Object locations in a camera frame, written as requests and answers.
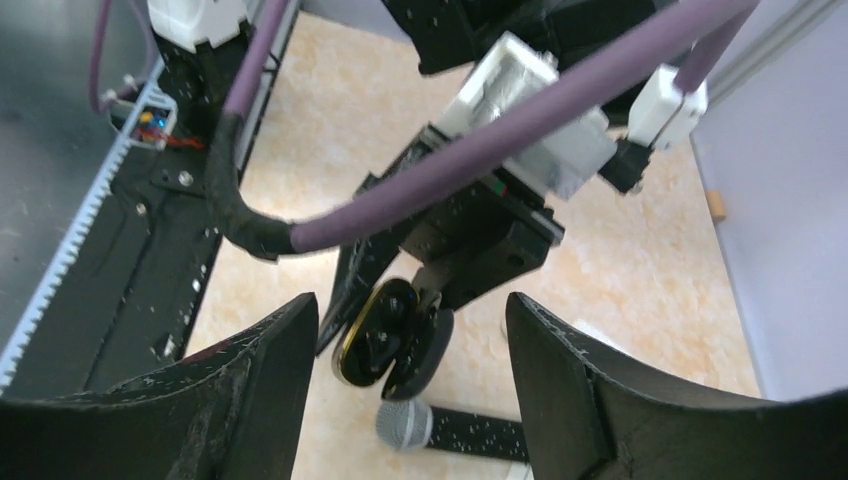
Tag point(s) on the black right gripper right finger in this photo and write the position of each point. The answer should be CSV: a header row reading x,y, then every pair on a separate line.
x,y
590,411

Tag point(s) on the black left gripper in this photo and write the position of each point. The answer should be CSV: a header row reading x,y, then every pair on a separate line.
x,y
485,235

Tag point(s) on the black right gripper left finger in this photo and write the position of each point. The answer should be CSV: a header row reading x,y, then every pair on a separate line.
x,y
231,411

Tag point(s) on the black earbud case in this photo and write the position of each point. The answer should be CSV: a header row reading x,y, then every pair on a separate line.
x,y
400,335

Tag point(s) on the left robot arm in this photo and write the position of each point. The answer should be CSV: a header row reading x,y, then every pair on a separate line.
x,y
449,34

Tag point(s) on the wooden cork piece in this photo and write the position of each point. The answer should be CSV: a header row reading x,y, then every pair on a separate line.
x,y
716,205

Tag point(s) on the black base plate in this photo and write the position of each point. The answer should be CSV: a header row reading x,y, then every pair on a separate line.
x,y
123,291

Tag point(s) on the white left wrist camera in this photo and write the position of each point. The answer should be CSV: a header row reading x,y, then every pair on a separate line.
x,y
557,153

